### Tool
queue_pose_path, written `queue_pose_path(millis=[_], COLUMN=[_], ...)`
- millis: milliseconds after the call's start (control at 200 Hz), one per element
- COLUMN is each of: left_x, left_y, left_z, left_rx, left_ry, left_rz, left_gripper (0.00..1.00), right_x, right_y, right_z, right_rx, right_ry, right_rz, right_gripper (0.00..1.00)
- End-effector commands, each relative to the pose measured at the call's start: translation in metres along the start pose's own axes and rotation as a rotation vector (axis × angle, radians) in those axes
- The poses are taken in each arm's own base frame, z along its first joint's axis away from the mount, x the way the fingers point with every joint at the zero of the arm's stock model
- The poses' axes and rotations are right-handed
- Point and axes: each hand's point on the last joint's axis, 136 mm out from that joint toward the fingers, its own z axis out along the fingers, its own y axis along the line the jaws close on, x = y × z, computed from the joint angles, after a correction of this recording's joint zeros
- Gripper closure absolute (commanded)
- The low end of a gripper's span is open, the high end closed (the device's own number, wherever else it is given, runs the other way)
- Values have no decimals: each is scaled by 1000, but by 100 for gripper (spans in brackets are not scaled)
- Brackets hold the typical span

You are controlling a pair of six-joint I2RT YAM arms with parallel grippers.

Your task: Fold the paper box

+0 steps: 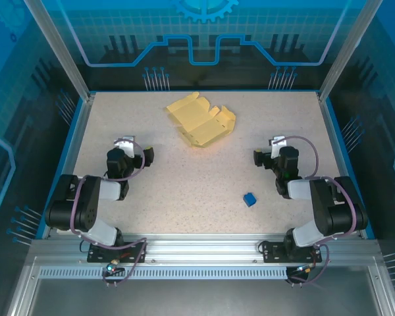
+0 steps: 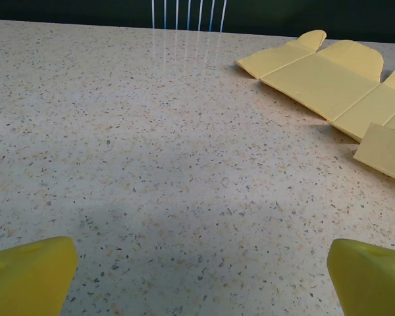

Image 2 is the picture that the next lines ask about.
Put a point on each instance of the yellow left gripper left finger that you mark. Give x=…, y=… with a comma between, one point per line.
x=26, y=279

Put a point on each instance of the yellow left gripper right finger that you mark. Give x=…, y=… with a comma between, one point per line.
x=372, y=283

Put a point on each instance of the yellow paper box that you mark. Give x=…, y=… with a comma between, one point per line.
x=322, y=79

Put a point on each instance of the blue circuit print back panel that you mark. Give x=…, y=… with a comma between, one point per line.
x=85, y=11

